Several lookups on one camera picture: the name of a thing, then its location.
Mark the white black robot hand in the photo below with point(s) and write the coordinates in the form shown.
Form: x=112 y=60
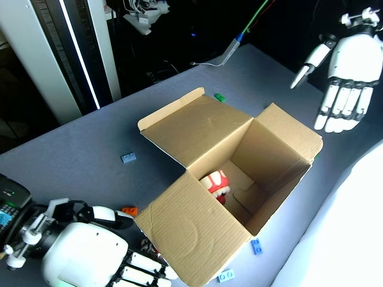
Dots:
x=356 y=59
x=83 y=254

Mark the cardboard box with flaps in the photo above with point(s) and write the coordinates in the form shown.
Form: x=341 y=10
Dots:
x=191 y=233

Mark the red white toy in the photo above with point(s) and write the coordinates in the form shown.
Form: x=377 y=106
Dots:
x=217 y=182

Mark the orange flat toy brick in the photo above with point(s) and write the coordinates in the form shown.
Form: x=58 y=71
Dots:
x=131 y=210

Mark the grey tablecloth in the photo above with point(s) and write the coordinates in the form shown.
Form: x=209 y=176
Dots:
x=89 y=149

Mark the greyish blue toy brick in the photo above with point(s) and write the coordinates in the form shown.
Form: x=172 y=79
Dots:
x=129 y=158

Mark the light blue toy brick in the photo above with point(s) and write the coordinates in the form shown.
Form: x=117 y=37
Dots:
x=226 y=275

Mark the white cloth sheet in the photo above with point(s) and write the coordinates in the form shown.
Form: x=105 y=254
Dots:
x=344 y=239

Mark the white plastic device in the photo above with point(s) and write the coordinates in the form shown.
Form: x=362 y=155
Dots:
x=143 y=22

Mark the narrow white frame post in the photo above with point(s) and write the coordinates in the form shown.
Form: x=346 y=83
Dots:
x=104 y=51

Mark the wide white frame panel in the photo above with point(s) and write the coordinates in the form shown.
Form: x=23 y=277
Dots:
x=36 y=53

